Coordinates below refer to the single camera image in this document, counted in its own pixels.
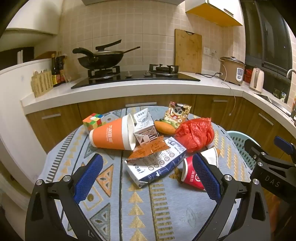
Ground red plastic bag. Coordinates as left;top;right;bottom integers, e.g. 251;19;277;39
175;118;215;153

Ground light blue laundry basket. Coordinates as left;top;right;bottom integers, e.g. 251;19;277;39
227;131;259;170

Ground beige rice cooker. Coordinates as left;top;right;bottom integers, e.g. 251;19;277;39
219;56;245;85

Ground wall power socket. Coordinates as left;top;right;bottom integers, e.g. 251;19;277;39
203;47;211;55

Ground woven yellow basket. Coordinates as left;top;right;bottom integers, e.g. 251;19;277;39
31;70;53;98

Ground black wok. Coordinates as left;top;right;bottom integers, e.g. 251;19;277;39
78;40;140;70

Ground red paper cup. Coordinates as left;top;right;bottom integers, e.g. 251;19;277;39
181;156;204;190

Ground large blue white milk carton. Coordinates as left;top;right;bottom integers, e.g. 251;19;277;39
125;137;186;188

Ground rubik's cube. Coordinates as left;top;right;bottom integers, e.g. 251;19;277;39
83;113;106;134

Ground small white milk carton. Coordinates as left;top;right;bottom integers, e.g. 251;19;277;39
133;108;159;145

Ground orange torn wrapper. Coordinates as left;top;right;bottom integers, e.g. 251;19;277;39
127;136;170;162

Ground dark window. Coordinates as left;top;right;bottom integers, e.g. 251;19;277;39
240;1;292;76

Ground black ladle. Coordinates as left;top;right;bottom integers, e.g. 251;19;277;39
72;47;94;59

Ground white electric kettle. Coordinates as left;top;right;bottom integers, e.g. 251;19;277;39
249;68;264;93

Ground wooden lower cabinets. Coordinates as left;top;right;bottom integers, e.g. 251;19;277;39
24;93;295;161

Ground dark sauce bottle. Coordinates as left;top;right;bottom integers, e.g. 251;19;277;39
56;51;67;83
51;53;61;87

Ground wooden cutting board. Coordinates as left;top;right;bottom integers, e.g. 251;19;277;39
175;29;202;73

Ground white upper cabinet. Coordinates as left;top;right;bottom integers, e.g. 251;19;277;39
185;0;243;27

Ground panda snack bag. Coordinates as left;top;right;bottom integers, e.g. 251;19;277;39
164;101;192;127

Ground black gas stove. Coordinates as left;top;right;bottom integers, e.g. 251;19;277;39
71;64;200;89

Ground orange paper cup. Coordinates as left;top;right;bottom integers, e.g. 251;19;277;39
89;114;137;151

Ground chrome kitchen faucet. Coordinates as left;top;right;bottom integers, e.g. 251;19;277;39
286;68;296;121

